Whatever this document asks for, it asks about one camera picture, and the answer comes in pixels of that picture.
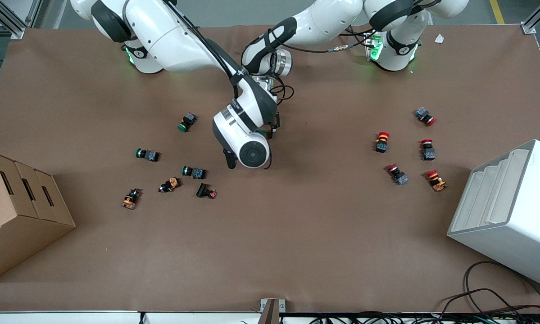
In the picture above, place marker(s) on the white table edge rail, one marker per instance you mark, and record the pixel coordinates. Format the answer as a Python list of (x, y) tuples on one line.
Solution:
[(71, 318)]

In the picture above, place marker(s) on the brown table mat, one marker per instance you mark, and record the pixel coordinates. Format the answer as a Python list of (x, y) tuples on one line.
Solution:
[(297, 234)]

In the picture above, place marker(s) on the black orange push button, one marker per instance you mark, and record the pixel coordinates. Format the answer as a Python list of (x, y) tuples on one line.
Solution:
[(171, 183), (130, 200)]

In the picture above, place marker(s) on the red emergency stop button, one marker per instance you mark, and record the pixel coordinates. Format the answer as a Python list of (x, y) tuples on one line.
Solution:
[(428, 154), (423, 113), (400, 178)]

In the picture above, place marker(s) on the red button orange block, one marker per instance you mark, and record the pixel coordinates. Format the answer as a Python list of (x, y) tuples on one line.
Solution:
[(437, 183), (381, 145)]

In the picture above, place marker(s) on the white slotted rack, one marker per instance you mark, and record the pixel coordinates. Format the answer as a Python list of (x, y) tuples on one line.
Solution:
[(522, 234)]

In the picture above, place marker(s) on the aluminium frame profile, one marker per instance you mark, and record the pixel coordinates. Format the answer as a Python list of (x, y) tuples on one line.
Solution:
[(8, 22), (537, 18)]

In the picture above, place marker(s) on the black button red contact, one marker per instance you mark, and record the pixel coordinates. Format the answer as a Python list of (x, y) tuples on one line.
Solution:
[(203, 191)]

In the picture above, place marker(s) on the metal table bracket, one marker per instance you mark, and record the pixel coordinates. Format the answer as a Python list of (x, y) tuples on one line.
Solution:
[(270, 310)]

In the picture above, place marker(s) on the green push button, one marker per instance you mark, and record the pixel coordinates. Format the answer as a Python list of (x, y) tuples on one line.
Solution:
[(197, 173), (150, 155), (188, 119)]

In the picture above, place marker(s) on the white paper scrap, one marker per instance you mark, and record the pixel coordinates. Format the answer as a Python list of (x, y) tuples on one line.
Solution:
[(439, 38)]

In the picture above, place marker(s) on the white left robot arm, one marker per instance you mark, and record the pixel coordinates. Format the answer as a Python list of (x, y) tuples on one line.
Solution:
[(324, 22)]

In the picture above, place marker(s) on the brown cardboard box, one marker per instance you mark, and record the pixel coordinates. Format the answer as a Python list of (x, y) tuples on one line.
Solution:
[(17, 234)]

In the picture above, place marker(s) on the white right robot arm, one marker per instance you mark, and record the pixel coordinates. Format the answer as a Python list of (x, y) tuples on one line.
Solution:
[(170, 40)]

